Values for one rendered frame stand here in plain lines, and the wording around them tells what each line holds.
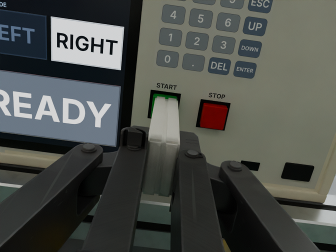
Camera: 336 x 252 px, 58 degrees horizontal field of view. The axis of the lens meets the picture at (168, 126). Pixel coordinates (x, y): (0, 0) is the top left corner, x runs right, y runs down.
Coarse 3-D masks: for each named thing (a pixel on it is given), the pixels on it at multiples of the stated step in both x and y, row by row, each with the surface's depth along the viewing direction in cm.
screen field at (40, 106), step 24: (0, 72) 22; (0, 96) 23; (24, 96) 23; (48, 96) 23; (72, 96) 23; (96, 96) 23; (0, 120) 24; (24, 120) 24; (48, 120) 23; (72, 120) 23; (96, 120) 23
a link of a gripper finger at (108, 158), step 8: (144, 128) 17; (104, 152) 14; (112, 152) 14; (104, 160) 13; (112, 160) 13; (96, 168) 12; (104, 168) 13; (144, 168) 14; (88, 176) 12; (96, 176) 13; (104, 176) 13; (80, 184) 13; (88, 184) 13; (96, 184) 13; (104, 184) 13; (80, 192) 13; (88, 192) 13; (96, 192) 13
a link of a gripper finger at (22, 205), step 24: (96, 144) 13; (48, 168) 11; (72, 168) 11; (24, 192) 9; (48, 192) 10; (72, 192) 11; (0, 216) 8; (24, 216) 8; (48, 216) 9; (72, 216) 11; (0, 240) 8; (24, 240) 8; (48, 240) 10
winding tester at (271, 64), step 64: (192, 0) 20; (256, 0) 20; (320, 0) 20; (128, 64) 22; (192, 64) 22; (256, 64) 22; (320, 64) 22; (192, 128) 24; (256, 128) 24; (320, 128) 23; (320, 192) 25
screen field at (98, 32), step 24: (0, 24) 21; (24, 24) 21; (48, 24) 21; (72, 24) 21; (96, 24) 21; (0, 48) 21; (24, 48) 21; (48, 48) 21; (72, 48) 21; (96, 48) 21; (120, 48) 21
